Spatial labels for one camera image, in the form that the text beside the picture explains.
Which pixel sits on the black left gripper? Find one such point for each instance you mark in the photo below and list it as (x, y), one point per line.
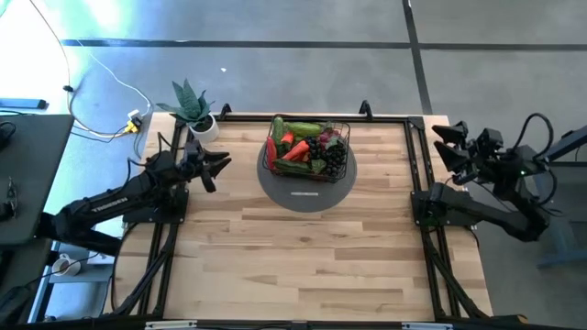
(183, 169)

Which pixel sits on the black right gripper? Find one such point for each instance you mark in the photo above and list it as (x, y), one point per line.
(488, 165)

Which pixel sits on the green cucumber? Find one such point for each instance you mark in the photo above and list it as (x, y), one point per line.
(278, 130)

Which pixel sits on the light green bitter gourd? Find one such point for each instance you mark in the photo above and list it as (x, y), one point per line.
(305, 129)

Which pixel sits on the black grape bunch with leaf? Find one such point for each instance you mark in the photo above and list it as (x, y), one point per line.
(337, 160)
(314, 146)

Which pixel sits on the red grape bunch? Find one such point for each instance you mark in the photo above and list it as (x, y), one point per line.
(326, 137)

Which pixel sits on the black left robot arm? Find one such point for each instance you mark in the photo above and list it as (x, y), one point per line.
(114, 204)

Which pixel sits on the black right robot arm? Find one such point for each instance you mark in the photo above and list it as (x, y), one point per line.
(481, 213)

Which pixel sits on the white plant pot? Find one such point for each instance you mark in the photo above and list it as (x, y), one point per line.
(208, 133)

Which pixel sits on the green potted plant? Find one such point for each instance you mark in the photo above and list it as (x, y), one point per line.
(190, 103)

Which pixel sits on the yellow plug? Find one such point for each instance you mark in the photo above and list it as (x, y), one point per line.
(132, 127)

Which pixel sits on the white power adapter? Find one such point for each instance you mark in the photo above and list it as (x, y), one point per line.
(135, 114)

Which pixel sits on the white mat label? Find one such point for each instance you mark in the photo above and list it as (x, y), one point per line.
(304, 194)

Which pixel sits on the grey round mat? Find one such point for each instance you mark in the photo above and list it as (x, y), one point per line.
(302, 201)

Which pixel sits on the white label strip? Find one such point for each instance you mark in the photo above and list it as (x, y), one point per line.
(169, 325)
(426, 326)

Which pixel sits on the white mug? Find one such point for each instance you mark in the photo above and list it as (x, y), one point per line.
(64, 266)

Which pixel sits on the grey side desk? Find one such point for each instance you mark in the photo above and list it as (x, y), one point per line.
(32, 174)

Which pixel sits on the blue flat object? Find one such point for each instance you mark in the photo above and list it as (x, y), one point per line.
(23, 103)

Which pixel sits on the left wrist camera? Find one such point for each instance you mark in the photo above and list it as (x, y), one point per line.
(192, 149)

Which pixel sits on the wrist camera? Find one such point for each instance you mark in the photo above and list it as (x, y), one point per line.
(490, 139)
(192, 149)

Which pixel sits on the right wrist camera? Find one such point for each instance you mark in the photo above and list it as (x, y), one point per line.
(490, 139)

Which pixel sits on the black frame clamp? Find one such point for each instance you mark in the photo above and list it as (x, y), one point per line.
(365, 109)
(224, 111)

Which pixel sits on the black table frame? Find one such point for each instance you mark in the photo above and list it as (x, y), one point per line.
(321, 118)

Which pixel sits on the blue metal table frame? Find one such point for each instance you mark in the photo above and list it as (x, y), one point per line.
(566, 247)

